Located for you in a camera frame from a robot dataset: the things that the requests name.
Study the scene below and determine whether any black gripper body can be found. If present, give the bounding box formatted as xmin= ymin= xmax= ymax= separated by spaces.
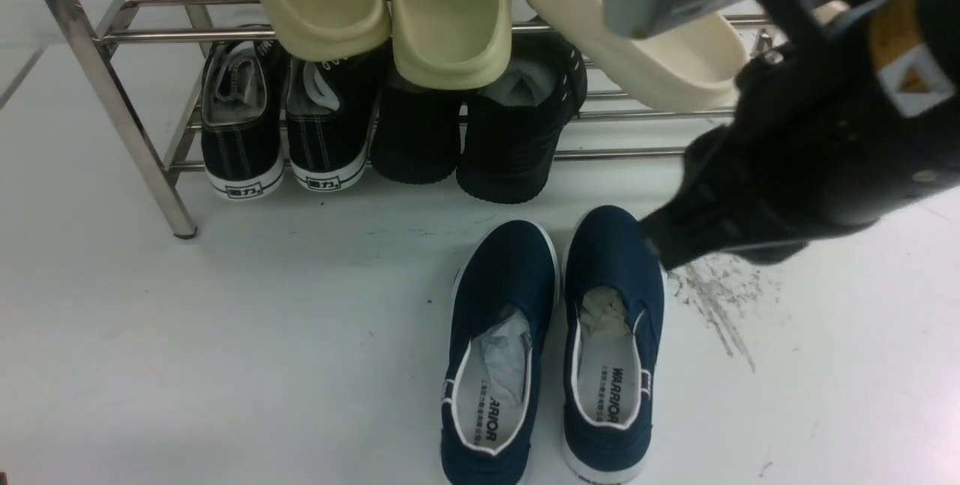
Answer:
xmin=639 ymin=0 xmax=958 ymax=270

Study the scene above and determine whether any navy slip-on shoe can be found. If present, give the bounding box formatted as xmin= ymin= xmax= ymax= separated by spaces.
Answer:
xmin=439 ymin=220 xmax=561 ymax=484
xmin=562 ymin=205 xmax=665 ymax=484

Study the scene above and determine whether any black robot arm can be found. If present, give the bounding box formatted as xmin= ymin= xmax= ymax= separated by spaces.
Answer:
xmin=639 ymin=0 xmax=959 ymax=271

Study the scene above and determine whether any stainless steel shoe rack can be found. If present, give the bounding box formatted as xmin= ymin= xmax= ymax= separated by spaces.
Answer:
xmin=45 ymin=0 xmax=788 ymax=239

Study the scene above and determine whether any cream slipper left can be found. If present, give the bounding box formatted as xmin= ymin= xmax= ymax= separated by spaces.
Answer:
xmin=526 ymin=0 xmax=749 ymax=112

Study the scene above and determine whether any black slip-on shoe right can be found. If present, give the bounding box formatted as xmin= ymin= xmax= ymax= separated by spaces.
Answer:
xmin=456 ymin=33 xmax=589 ymax=205

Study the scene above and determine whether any black slip-on shoe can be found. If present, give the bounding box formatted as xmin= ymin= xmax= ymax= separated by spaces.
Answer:
xmin=456 ymin=33 xmax=589 ymax=205
xmin=370 ymin=69 xmax=464 ymax=185

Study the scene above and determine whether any yellow-green slipper right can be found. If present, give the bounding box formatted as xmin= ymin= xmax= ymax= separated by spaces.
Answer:
xmin=391 ymin=0 xmax=513 ymax=90

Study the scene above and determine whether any black slip-on shoe left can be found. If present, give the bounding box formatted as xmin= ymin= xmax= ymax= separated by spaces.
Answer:
xmin=370 ymin=69 xmax=464 ymax=185

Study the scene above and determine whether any black canvas sneaker right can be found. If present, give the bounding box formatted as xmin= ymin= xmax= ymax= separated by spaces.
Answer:
xmin=283 ymin=43 xmax=392 ymax=193

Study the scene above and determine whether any black canvas sneaker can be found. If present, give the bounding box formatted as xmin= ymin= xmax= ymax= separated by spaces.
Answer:
xmin=199 ymin=40 xmax=290 ymax=202
xmin=283 ymin=43 xmax=392 ymax=193

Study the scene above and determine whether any black canvas sneaker left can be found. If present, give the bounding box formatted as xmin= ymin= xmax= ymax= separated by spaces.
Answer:
xmin=199 ymin=40 xmax=290 ymax=202

